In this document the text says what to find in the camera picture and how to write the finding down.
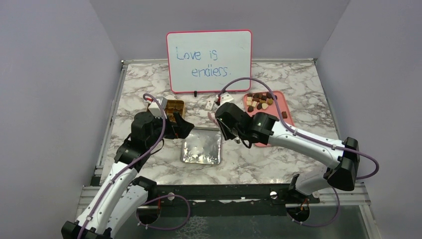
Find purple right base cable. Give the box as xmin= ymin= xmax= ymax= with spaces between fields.
xmin=286 ymin=186 xmax=341 ymax=228

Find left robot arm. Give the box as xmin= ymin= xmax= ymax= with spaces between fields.
xmin=61 ymin=112 xmax=194 ymax=239

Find chocolate pile on tray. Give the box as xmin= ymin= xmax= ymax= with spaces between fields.
xmin=243 ymin=92 xmax=278 ymax=113

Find pink-framed whiteboard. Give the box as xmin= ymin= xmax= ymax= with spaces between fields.
xmin=166 ymin=29 xmax=253 ymax=94

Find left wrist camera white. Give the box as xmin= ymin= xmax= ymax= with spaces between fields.
xmin=148 ymin=97 xmax=167 ymax=118

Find black table base rail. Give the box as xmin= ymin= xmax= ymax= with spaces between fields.
xmin=91 ymin=176 xmax=320 ymax=219

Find pink silicone tongs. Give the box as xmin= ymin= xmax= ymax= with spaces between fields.
xmin=208 ymin=112 xmax=218 ymax=126

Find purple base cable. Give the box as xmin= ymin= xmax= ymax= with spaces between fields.
xmin=286 ymin=186 xmax=341 ymax=228
xmin=135 ymin=194 xmax=192 ymax=232

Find small white card box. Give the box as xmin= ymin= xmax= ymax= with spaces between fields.
xmin=206 ymin=99 xmax=214 ymax=111

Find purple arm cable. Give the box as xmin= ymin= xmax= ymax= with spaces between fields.
xmin=76 ymin=93 xmax=168 ymax=239
xmin=217 ymin=77 xmax=380 ymax=180

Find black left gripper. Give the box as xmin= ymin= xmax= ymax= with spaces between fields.
xmin=146 ymin=111 xmax=194 ymax=147

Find gold chocolate box tray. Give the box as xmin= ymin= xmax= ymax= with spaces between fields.
xmin=146 ymin=97 xmax=186 ymax=123

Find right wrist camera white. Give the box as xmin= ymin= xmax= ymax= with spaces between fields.
xmin=214 ymin=92 xmax=234 ymax=106

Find silver tin lid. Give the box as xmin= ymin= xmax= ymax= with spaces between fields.
xmin=181 ymin=127 xmax=222 ymax=165

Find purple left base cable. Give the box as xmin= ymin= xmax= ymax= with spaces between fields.
xmin=135 ymin=194 xmax=192 ymax=232

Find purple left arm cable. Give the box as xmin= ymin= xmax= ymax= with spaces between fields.
xmin=76 ymin=93 xmax=168 ymax=239

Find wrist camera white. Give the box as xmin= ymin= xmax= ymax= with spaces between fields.
xmin=148 ymin=97 xmax=167 ymax=118
xmin=214 ymin=92 xmax=234 ymax=106

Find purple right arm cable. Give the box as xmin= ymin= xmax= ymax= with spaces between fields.
xmin=217 ymin=77 xmax=380 ymax=180

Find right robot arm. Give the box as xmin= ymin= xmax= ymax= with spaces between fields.
xmin=215 ymin=103 xmax=360 ymax=203

